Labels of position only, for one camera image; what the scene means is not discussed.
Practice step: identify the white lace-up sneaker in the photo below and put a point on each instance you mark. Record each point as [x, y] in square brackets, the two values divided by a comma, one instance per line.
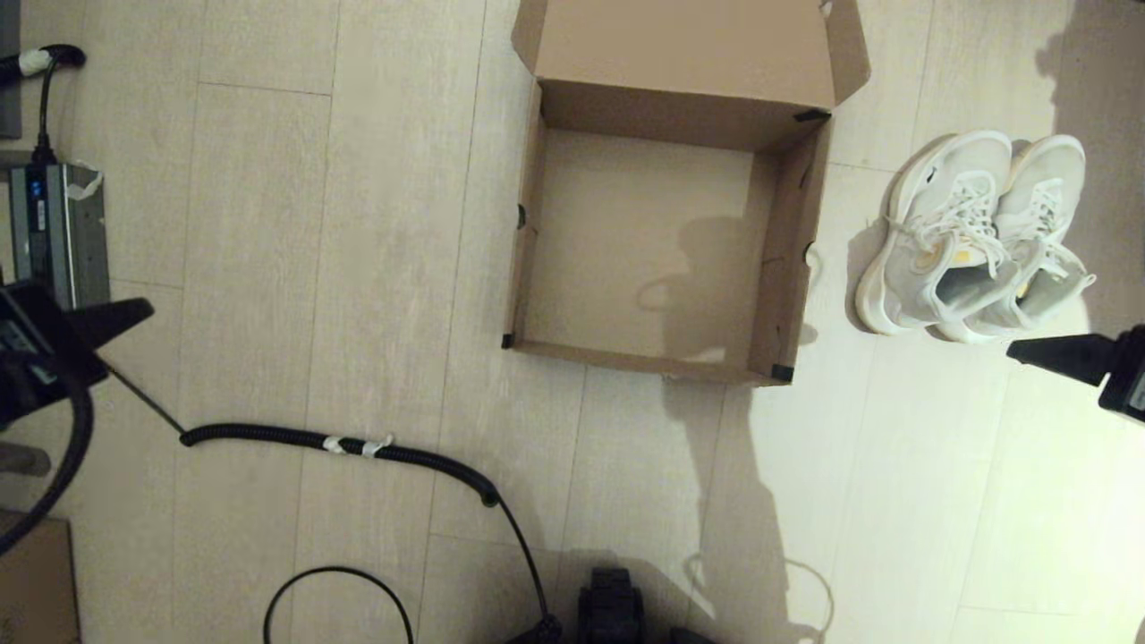
[1051, 188]
[930, 206]

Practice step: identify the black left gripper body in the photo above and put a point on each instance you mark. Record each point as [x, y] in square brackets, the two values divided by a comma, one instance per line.
[40, 358]

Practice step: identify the grey power supply box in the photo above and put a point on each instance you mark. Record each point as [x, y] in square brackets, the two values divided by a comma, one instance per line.
[55, 224]

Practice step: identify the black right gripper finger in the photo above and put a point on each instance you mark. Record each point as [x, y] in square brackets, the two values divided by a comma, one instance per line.
[1078, 347]
[1073, 368]

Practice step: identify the brown cardboard shoe box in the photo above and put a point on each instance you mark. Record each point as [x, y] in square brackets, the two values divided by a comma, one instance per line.
[644, 241]

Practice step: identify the white tape piece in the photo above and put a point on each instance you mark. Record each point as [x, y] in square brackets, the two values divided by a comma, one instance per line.
[333, 444]
[376, 446]

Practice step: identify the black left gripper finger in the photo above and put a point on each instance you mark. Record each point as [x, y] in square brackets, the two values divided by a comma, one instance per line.
[112, 311]
[112, 333]

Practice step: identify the flat brown cardboard piece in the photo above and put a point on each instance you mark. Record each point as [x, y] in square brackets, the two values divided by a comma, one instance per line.
[36, 581]

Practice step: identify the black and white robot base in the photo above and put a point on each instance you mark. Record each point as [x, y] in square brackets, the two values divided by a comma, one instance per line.
[611, 608]

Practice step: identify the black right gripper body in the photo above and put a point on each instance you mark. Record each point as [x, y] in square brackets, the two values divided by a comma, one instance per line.
[1129, 371]

